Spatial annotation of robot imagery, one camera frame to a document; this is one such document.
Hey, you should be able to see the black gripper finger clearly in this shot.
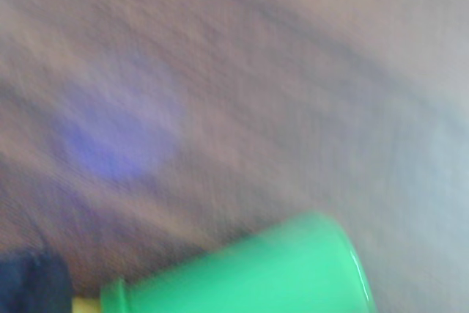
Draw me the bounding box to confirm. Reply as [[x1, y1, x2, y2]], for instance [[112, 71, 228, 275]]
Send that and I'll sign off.
[[0, 249, 75, 313]]

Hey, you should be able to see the green plastic cup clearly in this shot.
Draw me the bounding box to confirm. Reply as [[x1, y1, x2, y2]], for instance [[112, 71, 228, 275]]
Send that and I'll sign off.
[[71, 210, 379, 313]]

